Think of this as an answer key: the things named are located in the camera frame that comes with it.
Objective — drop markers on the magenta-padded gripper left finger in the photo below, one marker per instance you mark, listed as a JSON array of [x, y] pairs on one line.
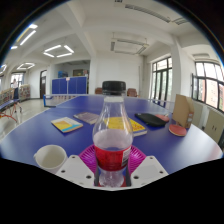
[[74, 170]]

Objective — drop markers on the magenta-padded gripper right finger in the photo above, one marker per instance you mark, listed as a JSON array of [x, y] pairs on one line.
[[149, 170]]

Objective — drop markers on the clear red-labelled drink bottle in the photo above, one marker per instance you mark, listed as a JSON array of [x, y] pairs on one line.
[[112, 140]]

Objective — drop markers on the white mug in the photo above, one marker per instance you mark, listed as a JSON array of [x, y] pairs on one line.
[[50, 158]]

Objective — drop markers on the large yellow book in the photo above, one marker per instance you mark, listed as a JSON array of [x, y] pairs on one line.
[[138, 127]]

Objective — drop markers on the yellow and blue book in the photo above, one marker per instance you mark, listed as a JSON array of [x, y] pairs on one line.
[[66, 125]]

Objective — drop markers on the red table tennis paddle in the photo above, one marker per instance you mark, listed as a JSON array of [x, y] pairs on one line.
[[177, 130], [163, 118]]

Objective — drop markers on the black zip case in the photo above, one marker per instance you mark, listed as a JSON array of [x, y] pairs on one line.
[[150, 119]]

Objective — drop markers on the grey book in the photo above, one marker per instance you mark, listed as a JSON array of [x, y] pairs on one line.
[[86, 117]]

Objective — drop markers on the brown cardboard file holder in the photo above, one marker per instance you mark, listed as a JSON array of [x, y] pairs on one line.
[[182, 111]]

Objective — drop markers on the blue-framed net barrier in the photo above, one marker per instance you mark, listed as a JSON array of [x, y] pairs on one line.
[[63, 100]]

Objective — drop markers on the white cabinet row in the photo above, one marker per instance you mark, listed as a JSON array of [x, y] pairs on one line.
[[210, 123]]

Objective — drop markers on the brown armchair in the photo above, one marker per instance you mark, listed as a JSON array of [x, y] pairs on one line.
[[132, 92], [98, 91]]

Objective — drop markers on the folded blue tennis tables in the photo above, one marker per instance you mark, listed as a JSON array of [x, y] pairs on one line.
[[70, 85]]

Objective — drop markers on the dark door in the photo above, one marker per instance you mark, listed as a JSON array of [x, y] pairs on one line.
[[43, 85]]

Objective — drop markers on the tall dark-framed window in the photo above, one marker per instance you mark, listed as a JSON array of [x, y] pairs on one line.
[[162, 80]]

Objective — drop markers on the red-legged blue tennis table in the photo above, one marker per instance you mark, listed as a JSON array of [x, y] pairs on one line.
[[8, 106]]

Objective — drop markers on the filled shelf unit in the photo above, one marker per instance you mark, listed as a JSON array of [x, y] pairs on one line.
[[24, 91]]

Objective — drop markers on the person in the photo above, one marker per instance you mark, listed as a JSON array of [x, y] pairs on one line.
[[14, 88]]

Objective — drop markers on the wide dark-framed window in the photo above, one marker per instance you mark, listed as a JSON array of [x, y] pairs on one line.
[[210, 86]]

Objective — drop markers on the ceiling strip lights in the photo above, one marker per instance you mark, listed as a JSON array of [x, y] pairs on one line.
[[58, 50]]

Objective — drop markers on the dark wall picture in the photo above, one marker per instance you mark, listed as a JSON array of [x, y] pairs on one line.
[[78, 72]]

